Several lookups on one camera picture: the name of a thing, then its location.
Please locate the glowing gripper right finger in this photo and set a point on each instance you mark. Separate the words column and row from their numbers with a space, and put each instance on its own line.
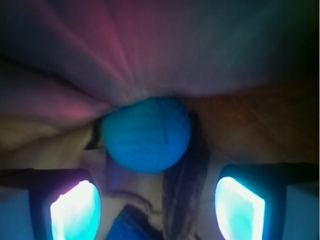
column 277, row 201

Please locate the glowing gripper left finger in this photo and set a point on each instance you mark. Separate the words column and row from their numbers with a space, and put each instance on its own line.
column 48, row 204

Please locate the blue sponge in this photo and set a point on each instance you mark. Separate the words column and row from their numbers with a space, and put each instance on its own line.
column 133, row 224

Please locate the brown paper bag bin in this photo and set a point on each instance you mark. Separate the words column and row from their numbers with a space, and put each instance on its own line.
column 246, row 70

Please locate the blue ball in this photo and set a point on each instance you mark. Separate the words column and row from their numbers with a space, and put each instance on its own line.
column 149, row 136

